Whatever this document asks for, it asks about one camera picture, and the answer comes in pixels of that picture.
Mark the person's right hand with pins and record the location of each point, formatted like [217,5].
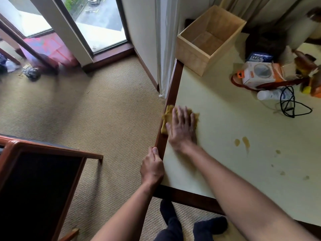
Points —
[181,130]

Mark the person's left hand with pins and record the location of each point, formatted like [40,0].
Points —
[151,169]

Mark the person's right thumb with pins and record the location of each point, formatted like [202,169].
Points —
[168,129]

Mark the person's right middle finger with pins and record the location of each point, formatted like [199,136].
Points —
[181,114]

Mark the person's right little finger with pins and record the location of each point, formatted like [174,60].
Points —
[193,120]

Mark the person's left thumb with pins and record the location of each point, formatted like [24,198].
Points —
[156,153]

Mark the yellow cleaning cloth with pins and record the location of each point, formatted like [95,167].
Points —
[167,117]

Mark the dark wood framed table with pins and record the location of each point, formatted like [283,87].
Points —
[250,148]

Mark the person's left forearm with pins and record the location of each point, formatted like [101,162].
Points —
[128,215]

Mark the person's right forearm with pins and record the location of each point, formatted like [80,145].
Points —
[238,195]

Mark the brown liquid spill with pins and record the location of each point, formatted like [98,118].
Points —
[245,143]

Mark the person's left foot dark sock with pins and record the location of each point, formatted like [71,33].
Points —
[170,220]

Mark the person's foot dark sock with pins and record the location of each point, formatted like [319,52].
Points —
[170,220]
[209,228]

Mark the white sheer curtain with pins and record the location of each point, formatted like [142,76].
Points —
[166,42]

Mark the light wooden open box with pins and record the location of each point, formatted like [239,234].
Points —
[205,45]

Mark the white plastic bottle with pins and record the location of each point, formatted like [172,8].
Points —
[269,95]

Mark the white orange product box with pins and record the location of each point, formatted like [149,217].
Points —
[262,72]

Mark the blue white soap packet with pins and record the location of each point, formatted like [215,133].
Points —
[259,57]

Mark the person's right foot dark sock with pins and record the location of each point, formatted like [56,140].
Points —
[209,228]

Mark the black bag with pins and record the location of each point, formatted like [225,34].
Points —
[265,42]

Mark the yellow small object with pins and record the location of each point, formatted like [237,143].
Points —
[306,90]

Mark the glass balcony door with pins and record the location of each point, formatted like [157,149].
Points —
[95,25]

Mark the dark wood chair black seat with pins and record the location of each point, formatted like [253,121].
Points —
[37,190]

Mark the beige heavy curtain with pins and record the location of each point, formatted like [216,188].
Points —
[263,9]

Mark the white cylindrical roll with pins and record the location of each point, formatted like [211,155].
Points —
[302,28]

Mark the pink red fabric bundle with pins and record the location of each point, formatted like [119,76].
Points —
[49,51]

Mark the parked car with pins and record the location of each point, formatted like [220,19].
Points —
[94,0]

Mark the dark patterned cloth item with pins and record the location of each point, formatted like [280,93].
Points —
[31,72]

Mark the dark wooden rail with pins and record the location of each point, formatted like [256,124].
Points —
[27,46]

